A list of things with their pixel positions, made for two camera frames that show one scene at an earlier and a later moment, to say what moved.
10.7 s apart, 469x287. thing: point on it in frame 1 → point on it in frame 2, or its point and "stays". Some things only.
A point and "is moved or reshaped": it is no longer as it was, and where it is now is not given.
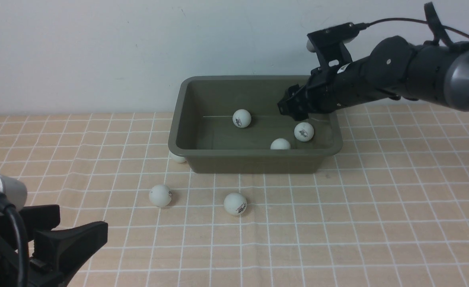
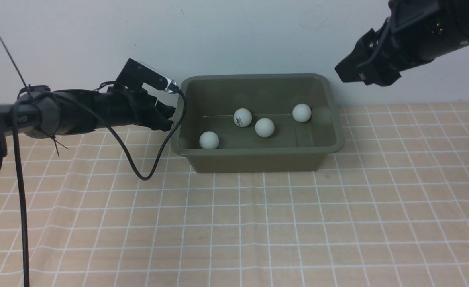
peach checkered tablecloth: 405,203 stays
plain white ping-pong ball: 280,143 → 264,127
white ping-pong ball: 242,118 stays
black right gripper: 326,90 → 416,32
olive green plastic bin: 201,109 stays
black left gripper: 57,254 → 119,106
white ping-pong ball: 160,195 → 209,140
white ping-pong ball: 304,131 is moved or reshaped
